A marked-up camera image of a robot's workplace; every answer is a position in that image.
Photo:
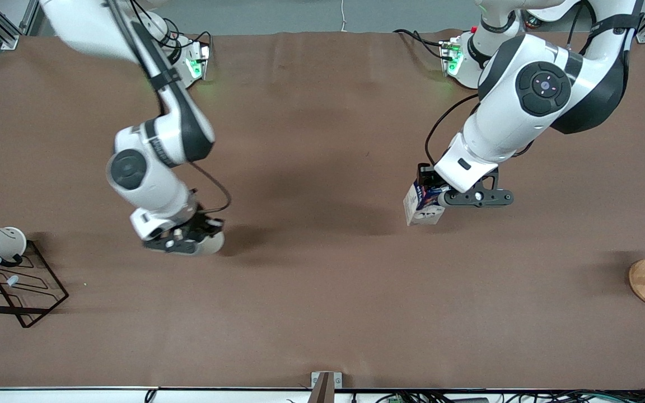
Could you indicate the blue white milk carton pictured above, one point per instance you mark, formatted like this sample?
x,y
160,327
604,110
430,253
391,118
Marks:
x,y
420,215

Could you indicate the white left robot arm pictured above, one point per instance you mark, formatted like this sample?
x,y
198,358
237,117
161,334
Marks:
x,y
524,112

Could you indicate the brown table cover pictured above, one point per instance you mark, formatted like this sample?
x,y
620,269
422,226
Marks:
x,y
322,280

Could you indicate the grey arm base connector plate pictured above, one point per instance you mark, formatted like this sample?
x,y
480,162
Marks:
x,y
202,61
450,56

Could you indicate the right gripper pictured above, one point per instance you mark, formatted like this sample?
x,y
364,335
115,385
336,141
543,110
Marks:
x,y
206,224

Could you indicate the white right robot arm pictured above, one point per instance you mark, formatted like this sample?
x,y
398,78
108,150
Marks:
x,y
154,184

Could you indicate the grey metal bracket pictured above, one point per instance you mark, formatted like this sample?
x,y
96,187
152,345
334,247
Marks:
x,y
325,389

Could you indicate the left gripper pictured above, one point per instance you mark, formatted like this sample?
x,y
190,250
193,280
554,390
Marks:
x,y
426,177

